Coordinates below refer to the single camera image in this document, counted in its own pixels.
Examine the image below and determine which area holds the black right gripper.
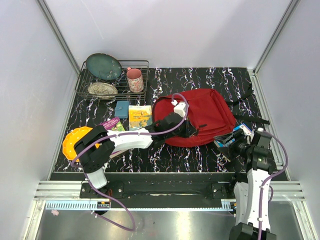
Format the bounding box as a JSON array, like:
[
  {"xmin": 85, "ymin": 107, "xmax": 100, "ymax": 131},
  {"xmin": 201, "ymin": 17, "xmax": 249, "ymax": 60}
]
[{"xmin": 213, "ymin": 127, "xmax": 254, "ymax": 161}]

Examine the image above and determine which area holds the red student backpack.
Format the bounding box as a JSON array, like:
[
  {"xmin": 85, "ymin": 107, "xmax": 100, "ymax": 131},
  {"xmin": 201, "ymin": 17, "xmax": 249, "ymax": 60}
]
[{"xmin": 151, "ymin": 82, "xmax": 271, "ymax": 148}]

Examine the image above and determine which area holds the blue comic book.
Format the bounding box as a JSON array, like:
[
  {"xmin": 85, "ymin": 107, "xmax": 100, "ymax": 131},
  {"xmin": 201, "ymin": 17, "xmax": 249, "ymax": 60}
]
[{"xmin": 213, "ymin": 123, "xmax": 254, "ymax": 162}]

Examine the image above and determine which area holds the yellow paperback book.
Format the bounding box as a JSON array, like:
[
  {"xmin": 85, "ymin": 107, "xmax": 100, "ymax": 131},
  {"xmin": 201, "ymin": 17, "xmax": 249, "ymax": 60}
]
[{"xmin": 128, "ymin": 105, "xmax": 153, "ymax": 131}]

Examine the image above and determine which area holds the purple treehouse book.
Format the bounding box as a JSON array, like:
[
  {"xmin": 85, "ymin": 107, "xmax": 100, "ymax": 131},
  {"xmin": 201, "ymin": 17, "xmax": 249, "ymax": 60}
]
[{"xmin": 99, "ymin": 116, "xmax": 127, "ymax": 159}]

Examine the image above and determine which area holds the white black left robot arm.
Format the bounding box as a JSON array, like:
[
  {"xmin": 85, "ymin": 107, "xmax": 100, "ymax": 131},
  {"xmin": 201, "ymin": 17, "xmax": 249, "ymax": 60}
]
[{"xmin": 73, "ymin": 112, "xmax": 198, "ymax": 198}]

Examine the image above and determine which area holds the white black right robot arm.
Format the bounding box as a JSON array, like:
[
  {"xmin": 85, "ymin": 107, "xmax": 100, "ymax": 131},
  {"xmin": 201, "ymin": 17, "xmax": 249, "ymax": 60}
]
[{"xmin": 214, "ymin": 128, "xmax": 277, "ymax": 240}]

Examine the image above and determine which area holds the pink cartoon mug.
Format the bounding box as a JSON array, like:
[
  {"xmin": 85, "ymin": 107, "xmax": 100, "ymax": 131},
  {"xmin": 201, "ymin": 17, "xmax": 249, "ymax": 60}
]
[{"xmin": 126, "ymin": 67, "xmax": 144, "ymax": 93}]

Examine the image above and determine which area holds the speckled beige small plate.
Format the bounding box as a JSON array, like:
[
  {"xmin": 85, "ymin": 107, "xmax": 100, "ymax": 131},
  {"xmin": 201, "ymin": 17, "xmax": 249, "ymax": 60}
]
[{"xmin": 87, "ymin": 82, "xmax": 118, "ymax": 99}]

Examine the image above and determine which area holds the teal ceramic plate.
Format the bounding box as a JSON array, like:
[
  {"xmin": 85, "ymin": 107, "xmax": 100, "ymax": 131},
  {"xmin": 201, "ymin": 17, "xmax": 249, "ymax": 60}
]
[{"xmin": 85, "ymin": 53, "xmax": 122, "ymax": 80}]

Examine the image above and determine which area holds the orange plastic plate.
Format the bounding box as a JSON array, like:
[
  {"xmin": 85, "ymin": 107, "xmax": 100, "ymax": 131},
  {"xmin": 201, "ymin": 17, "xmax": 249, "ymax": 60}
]
[{"xmin": 62, "ymin": 126, "xmax": 93, "ymax": 161}]

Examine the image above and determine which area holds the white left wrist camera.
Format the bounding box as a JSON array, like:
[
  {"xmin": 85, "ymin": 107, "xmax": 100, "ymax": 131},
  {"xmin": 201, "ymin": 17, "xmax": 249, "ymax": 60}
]
[{"xmin": 171, "ymin": 99, "xmax": 188, "ymax": 118}]

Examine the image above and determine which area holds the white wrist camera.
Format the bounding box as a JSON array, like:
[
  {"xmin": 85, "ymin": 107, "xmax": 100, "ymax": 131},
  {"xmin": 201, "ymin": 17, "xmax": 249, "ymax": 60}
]
[
  {"xmin": 171, "ymin": 99, "xmax": 188, "ymax": 118},
  {"xmin": 243, "ymin": 127, "xmax": 264, "ymax": 141}
]

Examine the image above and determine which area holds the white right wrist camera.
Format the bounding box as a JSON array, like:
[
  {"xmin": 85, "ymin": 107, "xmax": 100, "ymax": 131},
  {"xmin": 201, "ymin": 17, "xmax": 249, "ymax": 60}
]
[{"xmin": 243, "ymin": 127, "xmax": 264, "ymax": 141}]

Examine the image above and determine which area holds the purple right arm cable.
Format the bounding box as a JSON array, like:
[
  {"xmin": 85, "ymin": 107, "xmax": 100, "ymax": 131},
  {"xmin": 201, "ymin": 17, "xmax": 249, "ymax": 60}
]
[{"xmin": 256, "ymin": 129, "xmax": 289, "ymax": 240}]

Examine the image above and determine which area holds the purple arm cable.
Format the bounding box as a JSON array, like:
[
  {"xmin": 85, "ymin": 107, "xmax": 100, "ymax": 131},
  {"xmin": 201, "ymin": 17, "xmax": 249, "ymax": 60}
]
[
  {"xmin": 256, "ymin": 129, "xmax": 289, "ymax": 240},
  {"xmin": 69, "ymin": 92, "xmax": 189, "ymax": 232}
]

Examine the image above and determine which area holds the dark wire dish rack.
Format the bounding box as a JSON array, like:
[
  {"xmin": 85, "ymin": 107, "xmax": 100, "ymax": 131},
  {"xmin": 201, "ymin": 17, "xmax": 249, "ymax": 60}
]
[{"xmin": 75, "ymin": 60, "xmax": 150, "ymax": 101}]

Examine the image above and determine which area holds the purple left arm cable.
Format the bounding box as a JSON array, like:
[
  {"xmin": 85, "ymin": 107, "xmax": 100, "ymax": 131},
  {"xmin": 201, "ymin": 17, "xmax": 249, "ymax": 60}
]
[{"xmin": 69, "ymin": 92, "xmax": 189, "ymax": 232}]

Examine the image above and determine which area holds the aluminium frame rail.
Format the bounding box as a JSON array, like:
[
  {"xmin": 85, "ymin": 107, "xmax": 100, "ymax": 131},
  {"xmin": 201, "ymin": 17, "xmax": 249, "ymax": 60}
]
[{"xmin": 34, "ymin": 181, "xmax": 306, "ymax": 202}]

